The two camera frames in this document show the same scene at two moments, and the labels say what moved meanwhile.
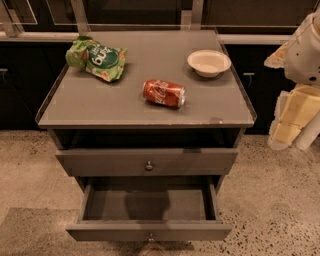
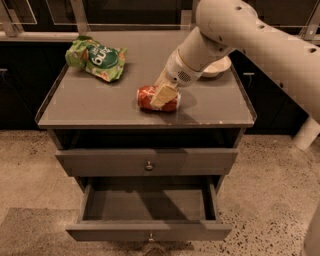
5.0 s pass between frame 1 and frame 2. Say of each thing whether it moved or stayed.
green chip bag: stayed
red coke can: moved
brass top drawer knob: stayed
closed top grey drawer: stayed
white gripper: moved
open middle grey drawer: stayed
